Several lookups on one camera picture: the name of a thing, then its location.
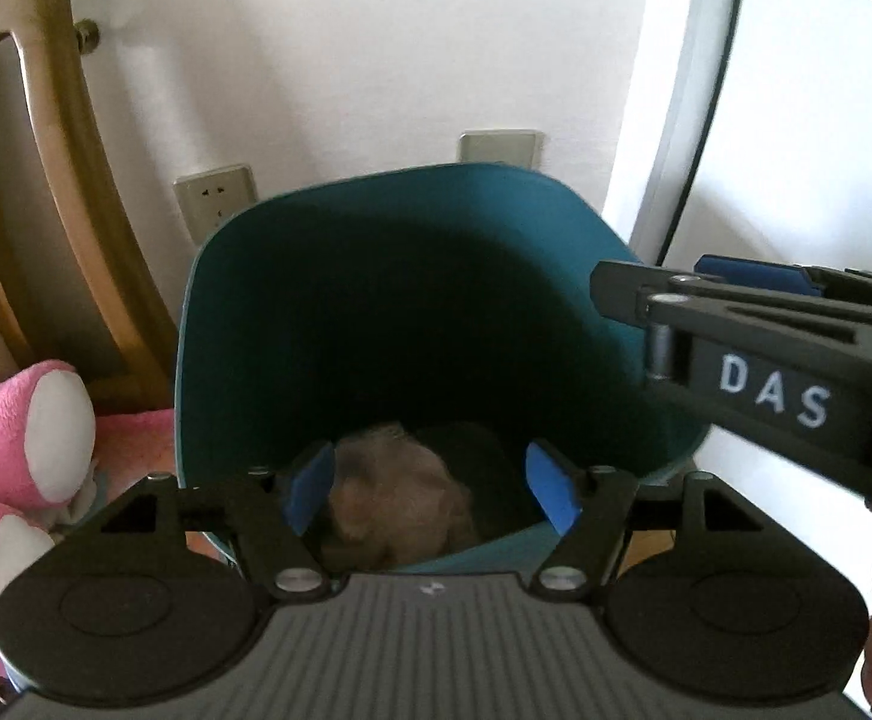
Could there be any beige wall switch plate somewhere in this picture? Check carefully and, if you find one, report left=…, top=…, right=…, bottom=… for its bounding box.
left=457, top=128, right=543, bottom=171

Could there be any white door frame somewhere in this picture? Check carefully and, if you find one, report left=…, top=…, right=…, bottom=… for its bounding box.
left=630, top=0, right=742, bottom=265

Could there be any teal trash bin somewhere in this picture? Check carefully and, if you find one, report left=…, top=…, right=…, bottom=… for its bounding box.
left=176, top=164, right=706, bottom=574

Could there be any pink bedsheet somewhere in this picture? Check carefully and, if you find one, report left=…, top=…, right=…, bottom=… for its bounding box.
left=95, top=410, right=176, bottom=502

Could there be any brown paper trash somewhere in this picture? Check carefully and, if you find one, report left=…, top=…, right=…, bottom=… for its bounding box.
left=322, top=424, right=480, bottom=572

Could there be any wooden headboard frame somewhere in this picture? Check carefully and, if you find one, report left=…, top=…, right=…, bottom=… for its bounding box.
left=0, top=0, right=178, bottom=413

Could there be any pink plush toy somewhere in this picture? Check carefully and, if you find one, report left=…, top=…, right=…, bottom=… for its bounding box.
left=0, top=361, right=96, bottom=676

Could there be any white wall socket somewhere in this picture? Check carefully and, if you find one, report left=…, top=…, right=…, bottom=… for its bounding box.
left=173, top=164, right=257, bottom=245

